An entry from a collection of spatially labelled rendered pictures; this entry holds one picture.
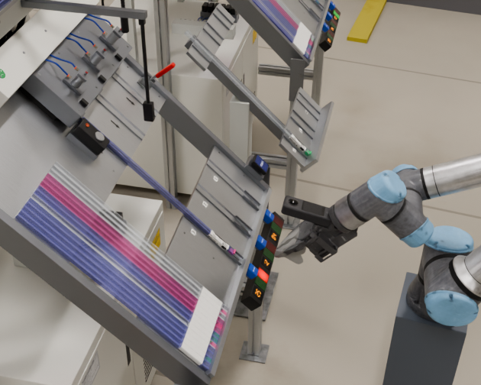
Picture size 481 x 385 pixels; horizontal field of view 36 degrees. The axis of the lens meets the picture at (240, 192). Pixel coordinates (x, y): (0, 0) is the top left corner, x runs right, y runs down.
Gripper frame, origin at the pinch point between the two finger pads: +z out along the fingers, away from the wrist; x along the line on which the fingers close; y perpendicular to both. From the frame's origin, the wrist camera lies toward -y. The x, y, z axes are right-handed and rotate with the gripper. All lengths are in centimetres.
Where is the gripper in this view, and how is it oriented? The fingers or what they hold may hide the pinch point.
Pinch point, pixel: (276, 250)
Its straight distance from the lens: 180.7
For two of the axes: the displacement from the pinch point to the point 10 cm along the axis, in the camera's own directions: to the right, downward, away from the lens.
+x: 2.1, -5.9, 7.8
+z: -6.6, 5.0, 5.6
